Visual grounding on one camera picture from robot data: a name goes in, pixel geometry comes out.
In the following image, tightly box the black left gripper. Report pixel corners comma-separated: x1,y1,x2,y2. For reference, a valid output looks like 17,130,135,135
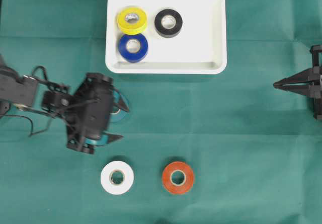
52,73,129,154

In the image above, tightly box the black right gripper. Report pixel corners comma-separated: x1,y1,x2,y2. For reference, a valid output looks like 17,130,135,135
273,44,321,120

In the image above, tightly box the blue tape roll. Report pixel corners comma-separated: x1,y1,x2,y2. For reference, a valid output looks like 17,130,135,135
118,34,148,63

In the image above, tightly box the red tape roll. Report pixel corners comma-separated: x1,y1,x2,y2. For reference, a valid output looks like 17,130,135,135
162,161,195,194

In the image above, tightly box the yellow tape roll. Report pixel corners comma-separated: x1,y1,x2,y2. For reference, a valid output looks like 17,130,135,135
117,7,147,35

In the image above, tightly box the black tape roll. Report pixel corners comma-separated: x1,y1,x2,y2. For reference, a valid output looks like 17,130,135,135
154,9,183,38

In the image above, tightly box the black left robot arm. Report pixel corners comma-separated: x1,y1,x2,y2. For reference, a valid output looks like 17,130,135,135
1,59,129,154

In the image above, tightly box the green tape roll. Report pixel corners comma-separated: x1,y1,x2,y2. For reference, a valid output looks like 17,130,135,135
110,90,129,123

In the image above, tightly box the white tape roll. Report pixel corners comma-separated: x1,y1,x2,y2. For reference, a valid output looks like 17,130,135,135
100,161,134,195

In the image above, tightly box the white plastic case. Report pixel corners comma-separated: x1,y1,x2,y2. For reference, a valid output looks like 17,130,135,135
105,0,227,74

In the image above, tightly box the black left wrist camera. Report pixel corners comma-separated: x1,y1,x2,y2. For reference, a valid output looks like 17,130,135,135
75,79,113,140

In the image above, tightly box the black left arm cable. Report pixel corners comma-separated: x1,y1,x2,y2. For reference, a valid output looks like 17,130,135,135
0,65,99,138

